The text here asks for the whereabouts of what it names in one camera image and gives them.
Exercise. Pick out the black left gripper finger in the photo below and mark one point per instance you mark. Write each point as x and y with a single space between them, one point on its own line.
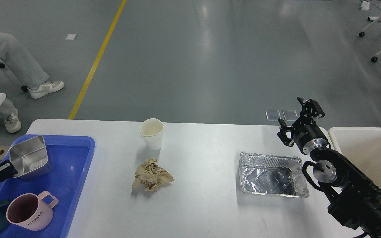
7 168
2 177

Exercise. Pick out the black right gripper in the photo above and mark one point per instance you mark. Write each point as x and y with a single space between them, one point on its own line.
306 137

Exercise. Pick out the stainless steel rectangular container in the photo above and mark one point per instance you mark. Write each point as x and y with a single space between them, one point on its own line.
30 159

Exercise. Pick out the pink mug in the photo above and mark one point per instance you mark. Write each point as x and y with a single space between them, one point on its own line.
31 211

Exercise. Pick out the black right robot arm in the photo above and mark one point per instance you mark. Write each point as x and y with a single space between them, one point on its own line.
355 201

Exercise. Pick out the clear floor plate right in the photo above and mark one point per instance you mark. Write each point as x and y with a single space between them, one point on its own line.
290 115

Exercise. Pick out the clear floor plate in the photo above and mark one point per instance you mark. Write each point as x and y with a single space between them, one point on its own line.
273 115
290 115

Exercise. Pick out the clear floor plate left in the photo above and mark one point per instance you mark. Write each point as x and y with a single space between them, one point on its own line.
273 115

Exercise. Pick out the aluminium foil tray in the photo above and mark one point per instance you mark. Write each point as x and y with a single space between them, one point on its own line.
272 175

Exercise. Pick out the blue plastic tray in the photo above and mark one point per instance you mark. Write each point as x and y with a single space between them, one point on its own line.
70 158

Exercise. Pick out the white plastic bin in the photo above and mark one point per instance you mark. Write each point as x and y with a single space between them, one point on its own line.
361 146

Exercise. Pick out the white sneaker far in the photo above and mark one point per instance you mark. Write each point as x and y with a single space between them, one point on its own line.
46 88

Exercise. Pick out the person's legs in jeans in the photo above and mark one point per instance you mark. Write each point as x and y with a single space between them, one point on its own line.
21 62

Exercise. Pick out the crumpled brown paper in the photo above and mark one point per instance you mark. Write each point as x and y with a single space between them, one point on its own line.
151 176

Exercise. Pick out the white paper cup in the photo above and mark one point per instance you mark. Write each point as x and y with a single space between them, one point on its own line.
152 132

